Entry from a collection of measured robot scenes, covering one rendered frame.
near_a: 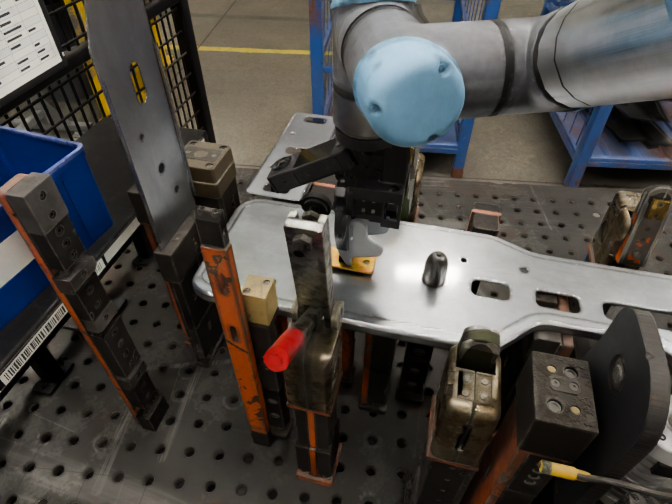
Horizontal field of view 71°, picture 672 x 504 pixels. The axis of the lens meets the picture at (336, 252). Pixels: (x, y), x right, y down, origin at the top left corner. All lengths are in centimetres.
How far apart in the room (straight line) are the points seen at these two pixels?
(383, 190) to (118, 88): 33
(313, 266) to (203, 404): 52
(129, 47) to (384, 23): 34
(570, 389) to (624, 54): 27
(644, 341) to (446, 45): 27
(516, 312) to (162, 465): 60
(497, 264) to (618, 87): 41
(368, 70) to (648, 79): 17
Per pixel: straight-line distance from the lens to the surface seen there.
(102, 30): 61
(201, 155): 82
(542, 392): 46
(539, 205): 137
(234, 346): 62
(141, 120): 67
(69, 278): 63
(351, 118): 50
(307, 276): 47
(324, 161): 55
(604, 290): 74
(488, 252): 73
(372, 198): 55
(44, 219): 59
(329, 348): 53
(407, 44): 37
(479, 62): 40
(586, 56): 35
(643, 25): 32
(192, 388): 94
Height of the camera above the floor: 149
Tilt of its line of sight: 44 degrees down
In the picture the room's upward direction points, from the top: straight up
